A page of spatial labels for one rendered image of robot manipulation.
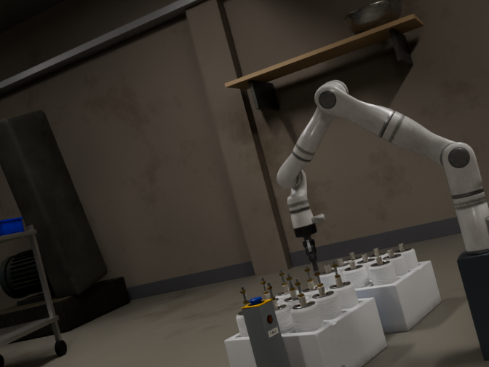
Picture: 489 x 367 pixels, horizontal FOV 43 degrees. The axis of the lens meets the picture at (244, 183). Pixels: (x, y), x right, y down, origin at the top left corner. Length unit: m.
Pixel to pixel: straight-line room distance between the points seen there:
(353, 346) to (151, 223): 3.81
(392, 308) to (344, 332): 0.40
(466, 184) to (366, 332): 0.62
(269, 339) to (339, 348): 0.26
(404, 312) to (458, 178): 0.71
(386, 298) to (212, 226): 3.13
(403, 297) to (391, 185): 2.41
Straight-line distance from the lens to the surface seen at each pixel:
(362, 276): 2.48
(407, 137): 1.90
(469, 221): 1.89
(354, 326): 2.11
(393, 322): 2.43
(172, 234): 5.57
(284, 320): 2.05
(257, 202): 5.01
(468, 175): 1.88
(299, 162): 2.01
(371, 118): 1.89
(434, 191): 4.71
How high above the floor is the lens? 0.62
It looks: 2 degrees up
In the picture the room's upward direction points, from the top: 15 degrees counter-clockwise
